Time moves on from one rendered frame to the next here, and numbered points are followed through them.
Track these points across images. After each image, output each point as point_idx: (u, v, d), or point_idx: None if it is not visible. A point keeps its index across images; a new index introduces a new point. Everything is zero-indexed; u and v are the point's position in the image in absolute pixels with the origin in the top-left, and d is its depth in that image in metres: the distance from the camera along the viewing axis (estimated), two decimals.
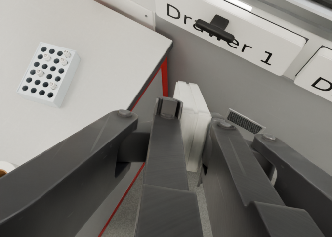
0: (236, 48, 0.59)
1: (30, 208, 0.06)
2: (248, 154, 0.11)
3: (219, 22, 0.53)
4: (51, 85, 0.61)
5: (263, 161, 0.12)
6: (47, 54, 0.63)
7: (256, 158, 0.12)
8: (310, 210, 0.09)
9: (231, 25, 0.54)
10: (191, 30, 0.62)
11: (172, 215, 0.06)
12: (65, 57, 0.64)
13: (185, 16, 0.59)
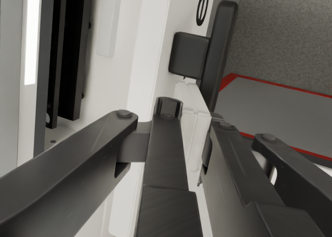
0: None
1: (30, 208, 0.06)
2: (248, 154, 0.11)
3: (189, 57, 0.19)
4: None
5: (263, 161, 0.12)
6: None
7: (256, 158, 0.12)
8: (310, 210, 0.09)
9: (182, 21, 0.20)
10: None
11: (172, 215, 0.06)
12: None
13: None
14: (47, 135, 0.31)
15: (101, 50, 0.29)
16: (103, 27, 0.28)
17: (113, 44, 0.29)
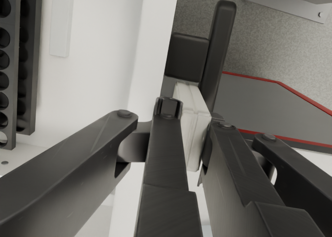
0: None
1: (30, 208, 0.06)
2: (248, 154, 0.11)
3: (189, 60, 0.18)
4: None
5: (263, 161, 0.12)
6: None
7: (256, 158, 0.12)
8: (310, 210, 0.09)
9: None
10: None
11: (172, 215, 0.06)
12: None
13: None
14: None
15: (55, 50, 0.25)
16: (56, 23, 0.24)
17: (69, 42, 0.25)
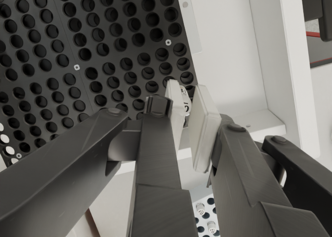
0: None
1: (21, 209, 0.06)
2: (257, 156, 0.11)
3: (311, 5, 0.27)
4: (183, 101, 0.20)
5: (273, 163, 0.12)
6: (209, 230, 0.46)
7: (267, 160, 0.12)
8: (319, 212, 0.09)
9: None
10: None
11: (166, 214, 0.06)
12: None
13: None
14: (181, 139, 0.35)
15: (194, 49, 0.34)
16: (189, 31, 0.33)
17: (199, 41, 0.34)
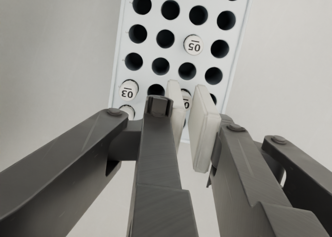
0: None
1: (21, 209, 0.06)
2: (257, 156, 0.11)
3: None
4: None
5: (272, 163, 0.12)
6: None
7: (266, 160, 0.12)
8: (318, 212, 0.09)
9: None
10: None
11: (166, 214, 0.06)
12: (130, 108, 0.22)
13: None
14: None
15: None
16: None
17: None
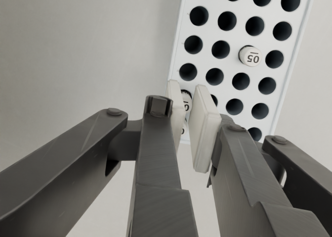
0: None
1: (21, 209, 0.06)
2: (258, 156, 0.11)
3: None
4: None
5: (273, 163, 0.12)
6: None
7: (267, 160, 0.12)
8: (319, 212, 0.09)
9: None
10: None
11: (166, 214, 0.06)
12: None
13: None
14: None
15: None
16: None
17: None
